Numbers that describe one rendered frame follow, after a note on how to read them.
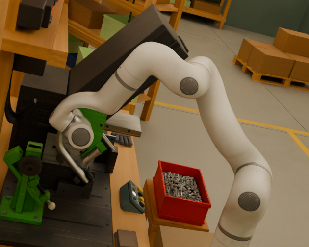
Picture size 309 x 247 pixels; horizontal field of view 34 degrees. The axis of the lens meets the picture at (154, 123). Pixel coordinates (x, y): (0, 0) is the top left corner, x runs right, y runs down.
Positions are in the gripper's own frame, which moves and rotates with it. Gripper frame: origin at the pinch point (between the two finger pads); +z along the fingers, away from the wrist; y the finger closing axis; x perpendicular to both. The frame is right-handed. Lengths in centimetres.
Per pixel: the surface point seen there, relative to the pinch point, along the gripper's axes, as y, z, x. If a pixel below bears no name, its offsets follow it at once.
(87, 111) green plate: 0.1, 2.7, -4.6
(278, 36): -161, 599, -308
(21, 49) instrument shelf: 33, -39, 0
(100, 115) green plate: -3.8, 2.7, -8.2
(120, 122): -14.2, 19.7, -13.4
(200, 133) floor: -133, 308, -78
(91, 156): -14.9, -0.8, 3.2
